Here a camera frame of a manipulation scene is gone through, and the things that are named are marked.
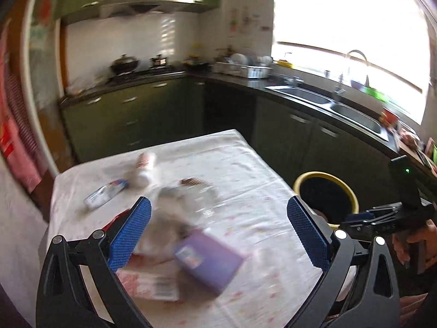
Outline red drink can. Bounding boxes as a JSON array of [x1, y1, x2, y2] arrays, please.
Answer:
[[102, 209, 132, 233]]

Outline white plastic bottle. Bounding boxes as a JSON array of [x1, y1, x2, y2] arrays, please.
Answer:
[[125, 152, 158, 187]]

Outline dish rack with dishes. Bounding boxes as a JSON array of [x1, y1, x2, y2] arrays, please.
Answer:
[[212, 53, 274, 78]]

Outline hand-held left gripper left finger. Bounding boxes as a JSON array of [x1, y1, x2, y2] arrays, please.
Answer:
[[36, 196, 152, 328]]

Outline white floral tablecloth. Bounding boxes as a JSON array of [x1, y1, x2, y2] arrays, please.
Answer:
[[36, 129, 356, 328]]

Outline kitchen window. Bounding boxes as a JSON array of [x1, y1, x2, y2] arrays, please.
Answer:
[[273, 0, 431, 125]]

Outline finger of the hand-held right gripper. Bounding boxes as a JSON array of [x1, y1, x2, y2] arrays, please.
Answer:
[[344, 206, 403, 224], [339, 221, 397, 244]]

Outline person's right hand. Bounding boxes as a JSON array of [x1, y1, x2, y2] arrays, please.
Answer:
[[392, 219, 437, 270]]

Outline curved steel faucet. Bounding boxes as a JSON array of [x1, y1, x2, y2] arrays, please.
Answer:
[[333, 49, 371, 103]]

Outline white blue toothpaste tube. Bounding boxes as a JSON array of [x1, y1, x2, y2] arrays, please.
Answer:
[[84, 178, 130, 209]]

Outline purple box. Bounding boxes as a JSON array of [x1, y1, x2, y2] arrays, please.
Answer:
[[175, 230, 244, 296]]

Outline white plastic bag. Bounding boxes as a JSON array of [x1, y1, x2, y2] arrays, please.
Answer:
[[136, 208, 196, 257]]

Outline black cooking pot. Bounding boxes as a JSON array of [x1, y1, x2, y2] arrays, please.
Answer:
[[109, 54, 140, 75]]

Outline red and white carton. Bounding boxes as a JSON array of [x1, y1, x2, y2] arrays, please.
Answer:
[[116, 262, 181, 302]]

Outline yellow rimmed dark waste bin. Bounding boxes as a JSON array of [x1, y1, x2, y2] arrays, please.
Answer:
[[293, 171, 359, 229]]

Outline steel range hood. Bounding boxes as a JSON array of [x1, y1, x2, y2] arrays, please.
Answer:
[[61, 0, 219, 25]]

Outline gas stove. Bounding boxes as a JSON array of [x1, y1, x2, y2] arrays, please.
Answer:
[[107, 66, 179, 83]]

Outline green lower kitchen cabinets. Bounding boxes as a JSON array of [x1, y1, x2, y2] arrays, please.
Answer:
[[61, 75, 397, 194]]

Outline wall stickers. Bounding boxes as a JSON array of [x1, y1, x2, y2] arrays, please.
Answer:
[[228, 7, 270, 35]]

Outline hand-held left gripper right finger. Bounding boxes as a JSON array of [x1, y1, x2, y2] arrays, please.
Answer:
[[287, 196, 400, 328]]

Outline steel kitchen sink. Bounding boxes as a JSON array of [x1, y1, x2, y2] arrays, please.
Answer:
[[266, 85, 390, 141]]

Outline white framed glass door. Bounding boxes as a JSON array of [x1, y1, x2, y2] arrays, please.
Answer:
[[20, 0, 74, 178]]

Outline red hanging wall decoration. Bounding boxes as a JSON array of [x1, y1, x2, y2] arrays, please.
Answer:
[[0, 24, 42, 192]]

